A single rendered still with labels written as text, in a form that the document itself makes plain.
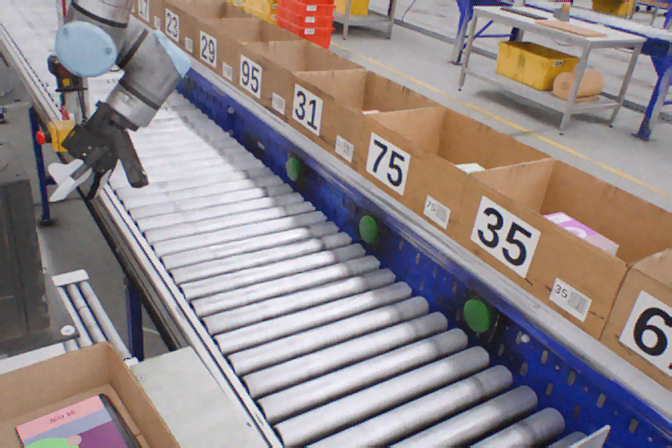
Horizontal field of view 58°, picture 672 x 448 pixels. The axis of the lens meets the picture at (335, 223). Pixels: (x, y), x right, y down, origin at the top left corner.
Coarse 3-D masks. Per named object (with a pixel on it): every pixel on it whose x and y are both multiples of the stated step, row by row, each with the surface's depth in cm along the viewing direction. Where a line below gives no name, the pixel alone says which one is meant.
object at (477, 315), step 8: (472, 304) 127; (480, 304) 125; (464, 312) 129; (472, 312) 127; (480, 312) 125; (488, 312) 124; (472, 320) 127; (480, 320) 125; (488, 320) 124; (472, 328) 128; (480, 328) 126; (488, 328) 125
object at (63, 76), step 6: (54, 54) 163; (48, 60) 163; (54, 60) 158; (48, 66) 163; (54, 66) 158; (60, 66) 157; (54, 72) 159; (60, 72) 158; (66, 72) 159; (60, 78) 159; (66, 78) 163; (60, 84) 164; (66, 84) 164; (60, 90) 165
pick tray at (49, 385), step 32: (96, 352) 102; (0, 384) 93; (32, 384) 97; (64, 384) 101; (96, 384) 105; (128, 384) 98; (0, 416) 96; (32, 416) 98; (128, 416) 100; (160, 416) 89
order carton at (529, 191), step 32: (544, 160) 144; (480, 192) 130; (512, 192) 143; (544, 192) 150; (576, 192) 143; (608, 192) 136; (544, 224) 117; (608, 224) 138; (640, 224) 131; (480, 256) 133; (544, 256) 118; (576, 256) 112; (608, 256) 107; (640, 256) 133; (544, 288) 120; (576, 288) 113; (608, 288) 108; (576, 320) 115
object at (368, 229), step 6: (366, 216) 154; (360, 222) 156; (366, 222) 154; (372, 222) 152; (360, 228) 157; (366, 228) 154; (372, 228) 152; (360, 234) 157; (366, 234) 155; (372, 234) 153; (366, 240) 155; (372, 240) 153
